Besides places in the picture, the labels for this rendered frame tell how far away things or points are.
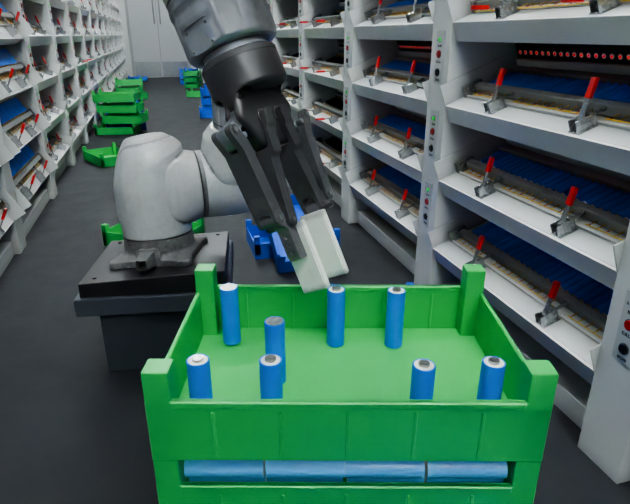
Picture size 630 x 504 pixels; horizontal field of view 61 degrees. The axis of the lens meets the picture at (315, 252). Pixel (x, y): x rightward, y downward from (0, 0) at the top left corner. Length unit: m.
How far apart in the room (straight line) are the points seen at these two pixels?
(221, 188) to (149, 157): 0.16
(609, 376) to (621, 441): 0.11
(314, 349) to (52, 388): 0.85
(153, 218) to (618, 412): 0.94
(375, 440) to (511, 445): 0.10
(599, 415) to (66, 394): 1.04
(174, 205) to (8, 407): 0.53
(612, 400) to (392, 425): 0.67
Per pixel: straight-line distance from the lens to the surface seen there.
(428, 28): 1.52
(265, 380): 0.43
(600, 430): 1.10
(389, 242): 1.88
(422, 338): 0.59
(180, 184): 1.19
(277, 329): 0.48
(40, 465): 1.13
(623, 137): 1.00
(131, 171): 1.19
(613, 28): 1.01
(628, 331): 0.99
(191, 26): 0.53
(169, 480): 0.47
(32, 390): 1.33
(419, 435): 0.43
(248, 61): 0.51
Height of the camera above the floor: 0.70
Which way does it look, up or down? 22 degrees down
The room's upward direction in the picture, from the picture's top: straight up
